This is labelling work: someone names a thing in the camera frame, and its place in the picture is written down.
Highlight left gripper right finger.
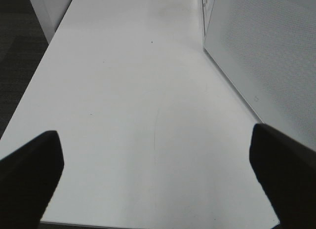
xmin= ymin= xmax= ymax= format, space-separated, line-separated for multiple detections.
xmin=249 ymin=123 xmax=316 ymax=229

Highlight white microwave door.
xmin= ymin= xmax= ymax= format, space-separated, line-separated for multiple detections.
xmin=204 ymin=0 xmax=316 ymax=149

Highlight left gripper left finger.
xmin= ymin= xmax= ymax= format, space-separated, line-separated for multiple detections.
xmin=0 ymin=130 xmax=64 ymax=229

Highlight white microwave oven body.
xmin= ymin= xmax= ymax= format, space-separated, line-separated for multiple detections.
xmin=201 ymin=0 xmax=215 ymax=43

